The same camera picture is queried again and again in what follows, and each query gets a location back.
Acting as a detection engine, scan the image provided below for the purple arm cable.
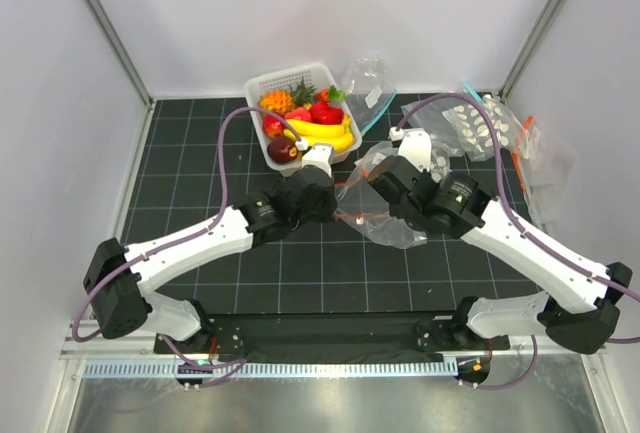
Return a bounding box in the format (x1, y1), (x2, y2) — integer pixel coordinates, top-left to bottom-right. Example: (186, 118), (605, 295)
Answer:
(72, 106), (309, 392)
(402, 92), (640, 389)

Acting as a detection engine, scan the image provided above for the aluminium frame post left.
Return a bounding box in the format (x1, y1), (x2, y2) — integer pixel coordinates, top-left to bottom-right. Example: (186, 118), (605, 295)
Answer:
(83, 0), (153, 109)

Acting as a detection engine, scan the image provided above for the orange zipper bag at right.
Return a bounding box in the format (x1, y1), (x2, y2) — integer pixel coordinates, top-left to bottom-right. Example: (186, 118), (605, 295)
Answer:
(512, 116), (577, 232)

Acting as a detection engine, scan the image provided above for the white dotted clear bag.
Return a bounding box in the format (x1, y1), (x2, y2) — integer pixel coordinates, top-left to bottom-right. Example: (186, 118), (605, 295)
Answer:
(369, 135), (454, 184)

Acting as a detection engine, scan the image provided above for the blue zipper clear bag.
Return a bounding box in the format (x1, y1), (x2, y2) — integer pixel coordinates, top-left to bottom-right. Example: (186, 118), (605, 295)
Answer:
(339, 56), (397, 137)

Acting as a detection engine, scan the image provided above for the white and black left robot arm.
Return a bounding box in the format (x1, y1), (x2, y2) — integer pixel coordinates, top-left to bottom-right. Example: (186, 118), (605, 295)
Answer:
(83, 165), (337, 353)

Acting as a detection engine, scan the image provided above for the aluminium extrusion rail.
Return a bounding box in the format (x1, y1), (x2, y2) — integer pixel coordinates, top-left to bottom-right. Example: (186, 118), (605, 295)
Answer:
(59, 317), (159, 360)

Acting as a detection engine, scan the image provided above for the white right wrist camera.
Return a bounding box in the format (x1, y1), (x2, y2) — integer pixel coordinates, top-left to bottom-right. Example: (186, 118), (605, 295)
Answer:
(389, 127), (432, 172)

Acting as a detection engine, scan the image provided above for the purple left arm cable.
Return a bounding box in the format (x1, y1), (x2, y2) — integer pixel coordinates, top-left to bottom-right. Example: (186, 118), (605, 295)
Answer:
(72, 106), (309, 392)

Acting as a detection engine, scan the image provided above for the aluminium frame post right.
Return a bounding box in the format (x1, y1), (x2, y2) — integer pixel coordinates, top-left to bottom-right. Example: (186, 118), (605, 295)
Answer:
(500, 0), (566, 101)

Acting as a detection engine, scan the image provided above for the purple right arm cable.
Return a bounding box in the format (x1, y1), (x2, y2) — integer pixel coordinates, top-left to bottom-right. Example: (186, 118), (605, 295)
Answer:
(402, 92), (640, 389)

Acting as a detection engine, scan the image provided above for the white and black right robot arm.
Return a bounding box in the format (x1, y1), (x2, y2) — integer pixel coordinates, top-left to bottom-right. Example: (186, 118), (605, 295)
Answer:
(367, 155), (632, 354)

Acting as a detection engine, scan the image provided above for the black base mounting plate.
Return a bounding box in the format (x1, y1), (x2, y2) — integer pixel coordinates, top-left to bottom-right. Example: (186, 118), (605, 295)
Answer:
(176, 312), (510, 365)

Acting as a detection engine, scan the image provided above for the red bell pepper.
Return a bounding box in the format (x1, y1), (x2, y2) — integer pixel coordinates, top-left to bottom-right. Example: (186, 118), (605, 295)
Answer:
(309, 102), (344, 125)

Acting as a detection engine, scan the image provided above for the red strawberry with leaves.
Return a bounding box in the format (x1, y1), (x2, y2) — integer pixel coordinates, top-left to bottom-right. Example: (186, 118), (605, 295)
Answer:
(314, 85), (346, 103)

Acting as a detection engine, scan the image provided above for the orange zipper clear bag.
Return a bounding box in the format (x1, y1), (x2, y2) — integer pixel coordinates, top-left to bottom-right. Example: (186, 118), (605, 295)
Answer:
(335, 141), (427, 249)

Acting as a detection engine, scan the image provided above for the slotted white cable duct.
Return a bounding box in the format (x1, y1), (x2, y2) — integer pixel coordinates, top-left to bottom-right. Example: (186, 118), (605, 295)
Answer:
(82, 357), (458, 379)

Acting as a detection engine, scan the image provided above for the dark red plum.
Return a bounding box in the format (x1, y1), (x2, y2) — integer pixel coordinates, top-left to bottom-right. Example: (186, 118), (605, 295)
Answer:
(267, 136), (299, 165)

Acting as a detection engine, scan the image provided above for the aluminium frame post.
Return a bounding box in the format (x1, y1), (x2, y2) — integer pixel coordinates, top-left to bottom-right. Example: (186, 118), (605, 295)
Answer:
(83, 0), (153, 109)
(500, 0), (566, 101)

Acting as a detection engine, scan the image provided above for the yellow banana bunch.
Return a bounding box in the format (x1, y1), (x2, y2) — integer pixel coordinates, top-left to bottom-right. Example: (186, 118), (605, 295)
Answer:
(282, 116), (361, 163)

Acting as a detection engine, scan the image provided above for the orange toy pineapple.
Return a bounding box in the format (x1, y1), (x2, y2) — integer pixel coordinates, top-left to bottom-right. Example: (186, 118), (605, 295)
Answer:
(258, 89), (296, 116)

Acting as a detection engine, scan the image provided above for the black cutting mat with grid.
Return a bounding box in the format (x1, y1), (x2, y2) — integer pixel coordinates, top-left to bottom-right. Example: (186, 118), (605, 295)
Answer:
(121, 98), (538, 314)

